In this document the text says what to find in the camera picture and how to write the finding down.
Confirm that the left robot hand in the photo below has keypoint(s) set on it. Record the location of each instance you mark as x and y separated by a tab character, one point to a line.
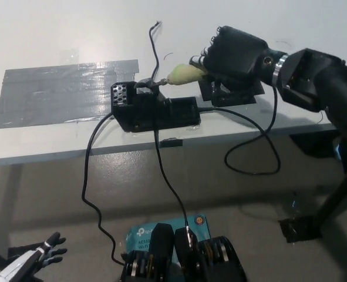
51	249

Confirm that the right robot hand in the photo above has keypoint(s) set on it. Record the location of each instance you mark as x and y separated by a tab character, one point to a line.
237	53

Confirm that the black soldering station base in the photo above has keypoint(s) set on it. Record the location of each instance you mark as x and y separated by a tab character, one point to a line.
152	113

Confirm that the black robot torso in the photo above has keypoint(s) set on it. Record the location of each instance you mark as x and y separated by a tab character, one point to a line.
188	258

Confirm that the black floor tape patch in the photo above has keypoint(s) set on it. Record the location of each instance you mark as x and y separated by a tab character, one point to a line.
299	232
20	251

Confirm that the teal tp-link box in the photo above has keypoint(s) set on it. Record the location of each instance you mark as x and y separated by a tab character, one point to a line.
142	233

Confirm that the small black tape strip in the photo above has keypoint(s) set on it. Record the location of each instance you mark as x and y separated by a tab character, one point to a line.
171	143

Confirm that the black metal stand leg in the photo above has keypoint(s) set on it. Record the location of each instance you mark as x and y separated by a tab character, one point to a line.
337	196

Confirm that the grey duct tape patch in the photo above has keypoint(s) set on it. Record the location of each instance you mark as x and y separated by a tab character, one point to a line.
61	92

